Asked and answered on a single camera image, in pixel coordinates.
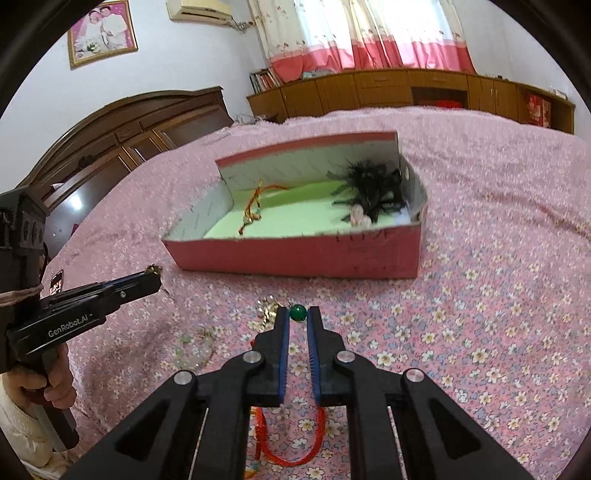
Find red gift box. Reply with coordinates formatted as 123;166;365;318
526;93;552;128

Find framed wedding photo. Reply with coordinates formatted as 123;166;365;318
67;1;138;69

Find pink white curtains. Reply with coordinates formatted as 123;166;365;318
249;0;476;83

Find white sleeve forearm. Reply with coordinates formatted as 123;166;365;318
1;381;53;468

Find red braided cord bracelet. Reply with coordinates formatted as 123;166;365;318
243;338;328;480

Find pink floral bedspread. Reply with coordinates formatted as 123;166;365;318
47;108;590;479

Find gold crystal earrings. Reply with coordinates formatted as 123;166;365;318
256;296;283;330

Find pale green bead bracelet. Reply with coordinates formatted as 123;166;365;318
173;326;218;371

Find black feather hair accessory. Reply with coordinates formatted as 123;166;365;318
328;160;406;223

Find books on cabinet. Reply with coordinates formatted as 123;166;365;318
249;69;283;94

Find pink cardboard box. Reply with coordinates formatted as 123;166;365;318
163;131;428;280

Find long wooden cabinet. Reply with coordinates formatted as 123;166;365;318
247;69;575;134

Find green bead pendant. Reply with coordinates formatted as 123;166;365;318
288;304;308;322

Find pink hair clip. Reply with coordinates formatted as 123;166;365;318
349;204;373;229

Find dark wooden headboard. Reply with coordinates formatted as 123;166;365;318
22;86;232;257

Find cream wall air conditioner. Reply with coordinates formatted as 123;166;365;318
166;0;232;25

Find small gold brooch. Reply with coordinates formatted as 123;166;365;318
145;265;162;276

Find person's left hand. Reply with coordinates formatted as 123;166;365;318
2;344;77;411

